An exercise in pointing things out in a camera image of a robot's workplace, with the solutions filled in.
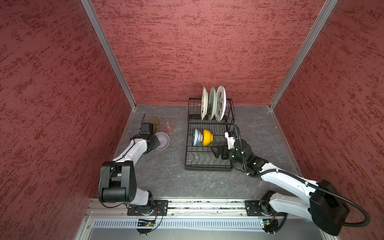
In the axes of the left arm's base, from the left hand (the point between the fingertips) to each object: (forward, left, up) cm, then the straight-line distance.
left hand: (154, 146), depth 91 cm
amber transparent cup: (+18, +2, +2) cm, 18 cm away
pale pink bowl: (+6, -5, -1) cm, 8 cm away
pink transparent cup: (+18, -6, -1) cm, 19 cm away
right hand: (-6, -37, +8) cm, 38 cm away
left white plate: (+10, -30, +28) cm, 43 cm away
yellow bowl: (+5, -33, +4) cm, 34 cm away
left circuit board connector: (-38, -1, -8) cm, 39 cm away
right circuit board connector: (-39, -63, -5) cm, 74 cm away
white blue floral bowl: (+4, -27, +5) cm, 28 cm away
